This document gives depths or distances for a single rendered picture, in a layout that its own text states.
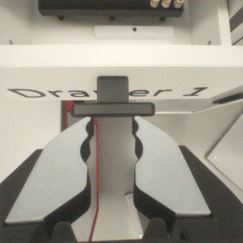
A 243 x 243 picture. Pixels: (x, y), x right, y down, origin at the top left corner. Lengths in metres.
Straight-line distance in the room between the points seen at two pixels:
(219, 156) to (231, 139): 0.15
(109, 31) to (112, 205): 1.05
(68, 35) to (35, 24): 0.05
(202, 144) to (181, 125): 0.21
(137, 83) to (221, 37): 0.10
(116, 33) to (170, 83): 0.11
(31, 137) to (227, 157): 1.19
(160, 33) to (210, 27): 0.06
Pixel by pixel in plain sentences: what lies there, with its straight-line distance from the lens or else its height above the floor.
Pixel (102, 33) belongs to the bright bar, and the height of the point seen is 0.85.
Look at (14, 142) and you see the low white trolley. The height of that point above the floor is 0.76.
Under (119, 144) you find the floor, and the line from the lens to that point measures 1.04.
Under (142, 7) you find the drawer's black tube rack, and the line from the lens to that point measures 0.23.
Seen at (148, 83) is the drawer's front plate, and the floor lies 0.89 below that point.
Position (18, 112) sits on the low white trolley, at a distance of 0.33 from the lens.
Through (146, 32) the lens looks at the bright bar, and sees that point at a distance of 0.24.
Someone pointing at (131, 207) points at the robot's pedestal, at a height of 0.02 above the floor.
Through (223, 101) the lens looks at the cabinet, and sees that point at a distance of 0.74.
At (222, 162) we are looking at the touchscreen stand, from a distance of 1.26.
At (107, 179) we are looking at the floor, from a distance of 1.08.
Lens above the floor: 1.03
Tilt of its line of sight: 85 degrees down
